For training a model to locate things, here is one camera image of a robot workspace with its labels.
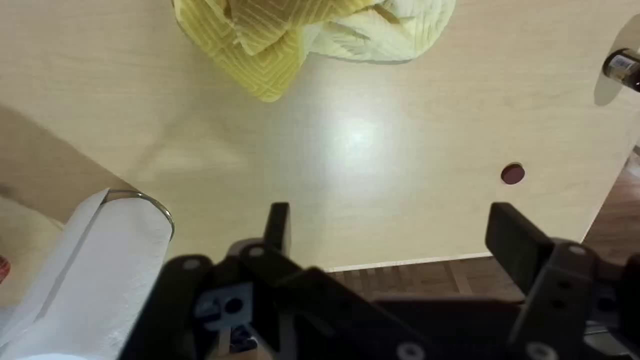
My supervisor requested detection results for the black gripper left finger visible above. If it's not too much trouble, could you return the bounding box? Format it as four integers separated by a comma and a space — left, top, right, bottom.
117, 201, 428, 360

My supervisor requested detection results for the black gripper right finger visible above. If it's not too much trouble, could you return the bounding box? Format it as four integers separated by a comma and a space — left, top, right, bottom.
483, 201, 640, 360

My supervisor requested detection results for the round dark red lid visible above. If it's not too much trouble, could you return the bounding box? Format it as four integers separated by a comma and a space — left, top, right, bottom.
500, 163, 526, 186

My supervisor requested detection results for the brown bottle yellow label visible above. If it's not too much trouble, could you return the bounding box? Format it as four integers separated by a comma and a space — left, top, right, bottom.
600, 46, 640, 95

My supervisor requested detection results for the white paper towel roll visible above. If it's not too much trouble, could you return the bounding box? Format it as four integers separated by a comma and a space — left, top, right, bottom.
0, 186, 178, 360

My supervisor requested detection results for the yellow cloth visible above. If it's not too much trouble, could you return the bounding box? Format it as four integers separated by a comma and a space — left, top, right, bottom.
170, 0, 458, 105

